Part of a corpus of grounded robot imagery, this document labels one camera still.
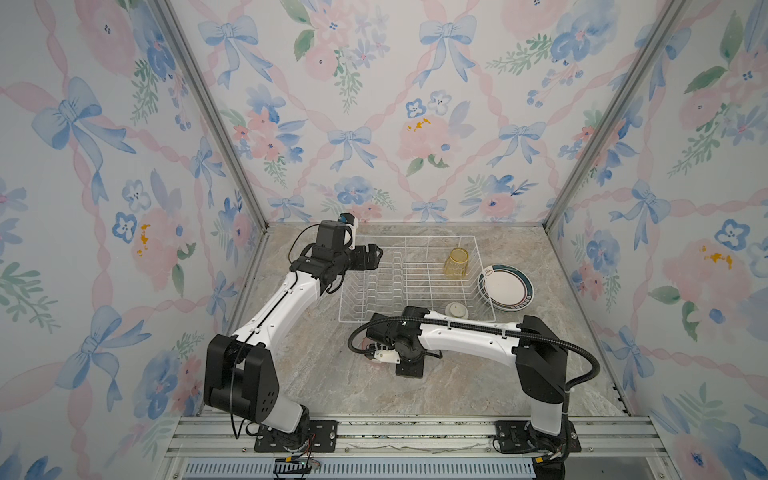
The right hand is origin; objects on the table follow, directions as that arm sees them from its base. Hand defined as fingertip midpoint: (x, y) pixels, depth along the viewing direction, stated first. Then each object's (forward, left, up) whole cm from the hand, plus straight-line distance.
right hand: (409, 360), depth 81 cm
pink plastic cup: (-2, +10, +17) cm, 20 cm away
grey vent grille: (-24, +10, -5) cm, 27 cm away
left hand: (+25, +12, +18) cm, 33 cm away
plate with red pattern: (+26, -33, -3) cm, 42 cm away
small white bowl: (+14, -14, +3) cm, 20 cm away
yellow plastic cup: (+30, -16, +4) cm, 34 cm away
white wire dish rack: (+34, -3, -5) cm, 34 cm away
